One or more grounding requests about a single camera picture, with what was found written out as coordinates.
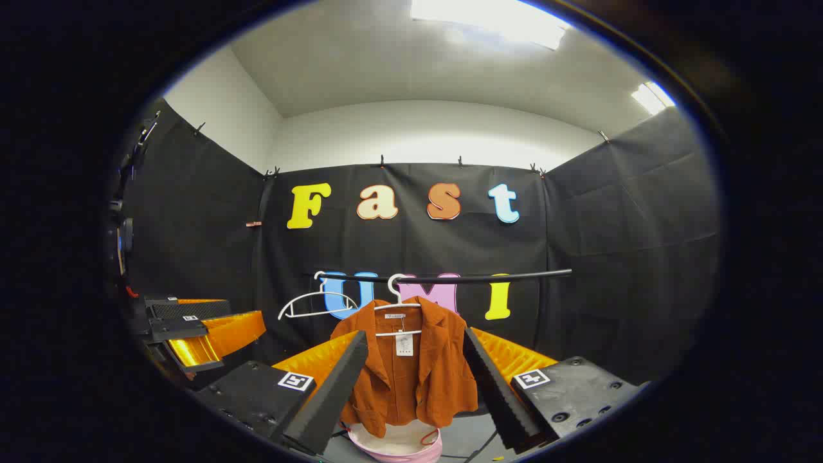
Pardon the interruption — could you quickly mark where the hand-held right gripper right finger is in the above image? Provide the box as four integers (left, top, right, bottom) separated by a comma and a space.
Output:
463, 327, 645, 452

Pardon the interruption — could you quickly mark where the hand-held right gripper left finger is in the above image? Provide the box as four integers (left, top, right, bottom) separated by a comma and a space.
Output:
193, 331, 369, 455

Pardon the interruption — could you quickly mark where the orange corduroy jacket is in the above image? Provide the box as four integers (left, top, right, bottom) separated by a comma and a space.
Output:
330, 296, 479, 439

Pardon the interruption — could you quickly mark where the pink and white laundry hamper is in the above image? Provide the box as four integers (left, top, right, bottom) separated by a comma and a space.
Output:
347, 418, 444, 463

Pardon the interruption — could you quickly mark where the white clothes hanger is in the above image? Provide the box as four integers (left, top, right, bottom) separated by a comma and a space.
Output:
375, 274, 424, 338
277, 271, 359, 321

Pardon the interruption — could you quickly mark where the small ceiling light panel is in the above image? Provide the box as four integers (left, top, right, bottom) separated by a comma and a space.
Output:
631, 81, 676, 116

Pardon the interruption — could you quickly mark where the large ceiling light panel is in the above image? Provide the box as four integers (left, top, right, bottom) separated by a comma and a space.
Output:
410, 0, 573, 51

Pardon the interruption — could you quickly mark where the black clothes rail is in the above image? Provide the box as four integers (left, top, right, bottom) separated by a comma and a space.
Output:
309, 269, 573, 285

